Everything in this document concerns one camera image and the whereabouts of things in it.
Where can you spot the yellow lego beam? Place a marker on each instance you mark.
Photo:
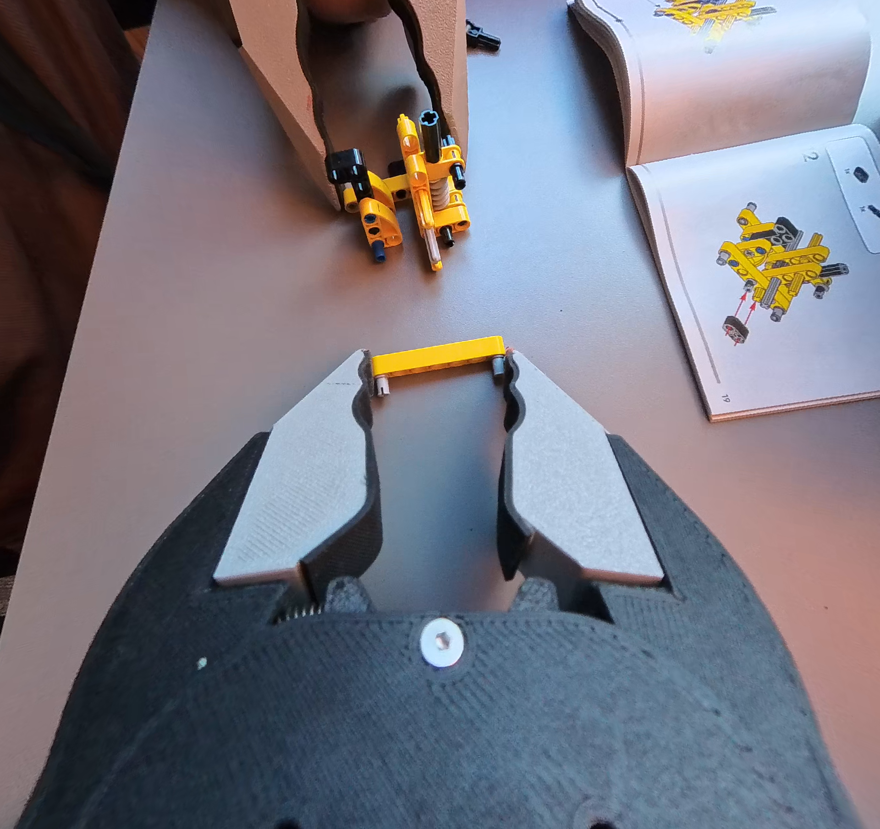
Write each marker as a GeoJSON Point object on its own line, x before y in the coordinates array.
{"type": "Point", "coordinates": [440, 358]}

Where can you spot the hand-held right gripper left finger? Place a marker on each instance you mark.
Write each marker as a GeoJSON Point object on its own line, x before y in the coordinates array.
{"type": "Point", "coordinates": [302, 485]}

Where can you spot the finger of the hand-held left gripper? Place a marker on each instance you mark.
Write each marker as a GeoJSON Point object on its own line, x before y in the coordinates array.
{"type": "Point", "coordinates": [268, 24]}
{"type": "Point", "coordinates": [433, 10]}

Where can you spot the black lego pin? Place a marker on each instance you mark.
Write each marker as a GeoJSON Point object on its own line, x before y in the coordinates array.
{"type": "Point", "coordinates": [483, 34]}

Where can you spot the yellow lego assembly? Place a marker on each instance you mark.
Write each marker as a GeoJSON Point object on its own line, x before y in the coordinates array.
{"type": "Point", "coordinates": [378, 217]}

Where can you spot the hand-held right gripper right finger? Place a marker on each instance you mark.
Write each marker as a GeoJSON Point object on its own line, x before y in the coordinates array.
{"type": "Point", "coordinates": [577, 492]}

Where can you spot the lego instruction booklet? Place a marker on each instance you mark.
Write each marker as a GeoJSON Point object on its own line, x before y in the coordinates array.
{"type": "Point", "coordinates": [756, 86]}

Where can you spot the dark brown cloth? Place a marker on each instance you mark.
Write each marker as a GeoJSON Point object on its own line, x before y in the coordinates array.
{"type": "Point", "coordinates": [48, 224]}

